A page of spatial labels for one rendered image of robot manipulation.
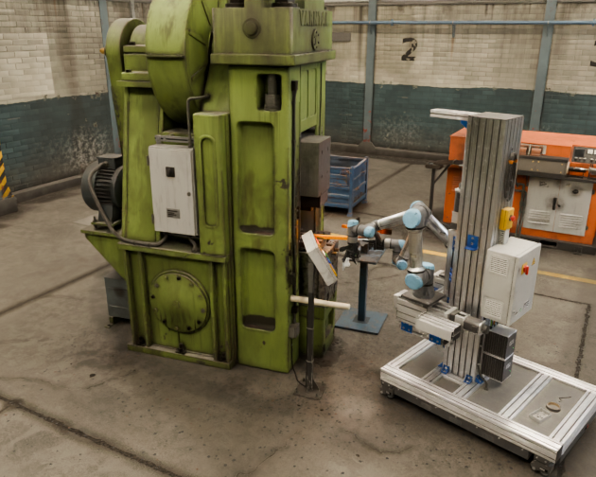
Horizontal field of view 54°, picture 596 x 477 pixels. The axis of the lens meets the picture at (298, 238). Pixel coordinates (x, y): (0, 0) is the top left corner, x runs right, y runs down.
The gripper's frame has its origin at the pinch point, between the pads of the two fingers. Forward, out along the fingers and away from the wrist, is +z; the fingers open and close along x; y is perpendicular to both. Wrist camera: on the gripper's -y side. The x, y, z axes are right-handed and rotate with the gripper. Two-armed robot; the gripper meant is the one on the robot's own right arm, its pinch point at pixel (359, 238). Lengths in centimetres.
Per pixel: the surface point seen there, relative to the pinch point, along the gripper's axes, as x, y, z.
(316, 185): -17, -44, 28
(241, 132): -37, -84, 76
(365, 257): 47, 35, 4
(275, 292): -44, 33, 52
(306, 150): -17, -70, 35
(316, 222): 24.9, -0.6, 41.4
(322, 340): -16, 84, 25
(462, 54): 764, -97, -16
